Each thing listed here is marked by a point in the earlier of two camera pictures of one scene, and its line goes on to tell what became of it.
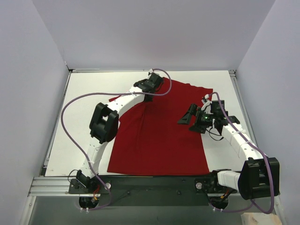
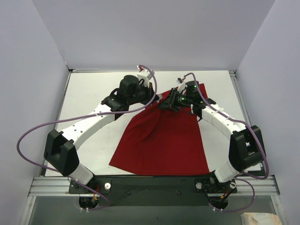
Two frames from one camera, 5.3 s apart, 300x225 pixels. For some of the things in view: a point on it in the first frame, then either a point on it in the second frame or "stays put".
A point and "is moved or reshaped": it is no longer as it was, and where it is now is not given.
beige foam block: (259, 218) stays put
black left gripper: (147, 94) → (151, 91)
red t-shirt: (150, 140) is moved or reshaped
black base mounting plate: (161, 190) stays put
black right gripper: (197, 117) → (172, 99)
